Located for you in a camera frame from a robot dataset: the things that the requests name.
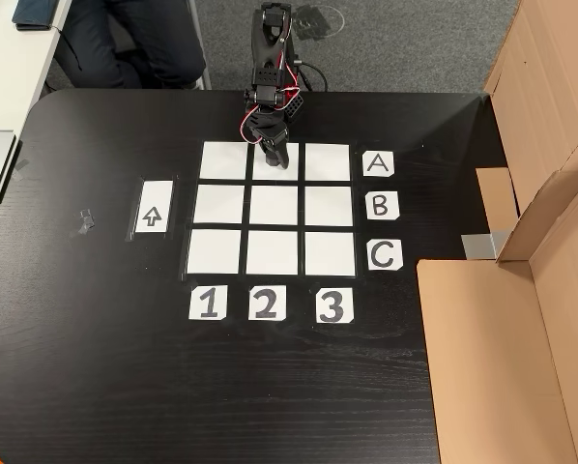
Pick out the grey metal chair leg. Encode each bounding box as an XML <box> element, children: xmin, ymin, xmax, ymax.
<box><xmin>187</xmin><ymin>0</ymin><xmax>214</xmax><ymax>91</ymax></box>

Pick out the thin servo wire loop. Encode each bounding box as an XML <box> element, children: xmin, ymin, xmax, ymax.
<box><xmin>239</xmin><ymin>47</ymin><xmax>303</xmax><ymax>146</ymax></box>

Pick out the paper sheet with arrow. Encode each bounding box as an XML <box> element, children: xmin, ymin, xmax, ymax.
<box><xmin>134</xmin><ymin>181</ymin><xmax>174</xmax><ymax>235</ymax></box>

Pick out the paper label letter C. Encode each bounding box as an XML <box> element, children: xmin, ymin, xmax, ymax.
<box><xmin>366</xmin><ymin>240</ymin><xmax>405</xmax><ymax>272</ymax></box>

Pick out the brown cardboard screen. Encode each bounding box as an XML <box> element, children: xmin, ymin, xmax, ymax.
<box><xmin>476</xmin><ymin>0</ymin><xmax>578</xmax><ymax>238</ymax></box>
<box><xmin>417</xmin><ymin>168</ymin><xmax>578</xmax><ymax>464</ymax></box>

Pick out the dark blue notebook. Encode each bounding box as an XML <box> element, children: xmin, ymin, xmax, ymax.
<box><xmin>12</xmin><ymin>0</ymin><xmax>61</xmax><ymax>32</ymax></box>

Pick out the person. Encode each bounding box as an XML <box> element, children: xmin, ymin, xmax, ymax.
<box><xmin>52</xmin><ymin>0</ymin><xmax>208</xmax><ymax>91</ymax></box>

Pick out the black floor tape patch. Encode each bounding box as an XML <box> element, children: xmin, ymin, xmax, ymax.
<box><xmin>291</xmin><ymin>3</ymin><xmax>346</xmax><ymax>44</ymax></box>

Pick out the grey metal bracket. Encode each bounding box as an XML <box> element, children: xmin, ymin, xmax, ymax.
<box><xmin>461</xmin><ymin>230</ymin><xmax>512</xmax><ymax>262</ymax></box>

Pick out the paper label letter B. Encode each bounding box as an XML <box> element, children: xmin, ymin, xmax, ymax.
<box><xmin>364</xmin><ymin>191</ymin><xmax>400</xmax><ymax>221</ymax></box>

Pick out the black power cable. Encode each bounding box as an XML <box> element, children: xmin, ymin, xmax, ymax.
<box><xmin>296</xmin><ymin>60</ymin><xmax>330</xmax><ymax>93</ymax></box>

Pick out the white desk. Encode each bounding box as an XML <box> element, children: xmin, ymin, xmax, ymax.
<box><xmin>0</xmin><ymin>0</ymin><xmax>72</xmax><ymax>252</ymax></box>

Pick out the paper label number 3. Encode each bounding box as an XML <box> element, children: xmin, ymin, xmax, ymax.
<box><xmin>315</xmin><ymin>287</ymin><xmax>355</xmax><ymax>325</ymax></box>

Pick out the white square paper sheet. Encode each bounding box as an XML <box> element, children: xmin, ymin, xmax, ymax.
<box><xmin>186</xmin><ymin>229</ymin><xmax>243</xmax><ymax>276</ymax></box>
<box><xmin>303</xmin><ymin>186</ymin><xmax>354</xmax><ymax>226</ymax></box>
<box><xmin>192</xmin><ymin>185</ymin><xmax>246</xmax><ymax>225</ymax></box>
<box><xmin>199</xmin><ymin>141</ymin><xmax>249</xmax><ymax>180</ymax></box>
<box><xmin>248</xmin><ymin>185</ymin><xmax>300</xmax><ymax>226</ymax></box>
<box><xmin>246</xmin><ymin>230</ymin><xmax>301</xmax><ymax>276</ymax></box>
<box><xmin>304</xmin><ymin>232</ymin><xmax>358</xmax><ymax>277</ymax></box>
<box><xmin>304</xmin><ymin>143</ymin><xmax>352</xmax><ymax>183</ymax></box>
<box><xmin>252</xmin><ymin>142</ymin><xmax>301</xmax><ymax>182</ymax></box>

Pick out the crumpled clear tape piece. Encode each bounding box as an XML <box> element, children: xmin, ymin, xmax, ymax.
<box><xmin>71</xmin><ymin>209</ymin><xmax>97</xmax><ymax>238</ymax></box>

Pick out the paper label number 2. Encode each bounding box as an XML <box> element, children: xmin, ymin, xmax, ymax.
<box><xmin>247</xmin><ymin>285</ymin><xmax>287</xmax><ymax>321</ymax></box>

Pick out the paper label letter A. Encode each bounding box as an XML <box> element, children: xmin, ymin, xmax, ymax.
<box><xmin>362</xmin><ymin>151</ymin><xmax>395</xmax><ymax>178</ymax></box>

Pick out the paper label number 1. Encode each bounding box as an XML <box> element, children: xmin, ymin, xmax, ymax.
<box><xmin>188</xmin><ymin>284</ymin><xmax>229</xmax><ymax>321</ymax></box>

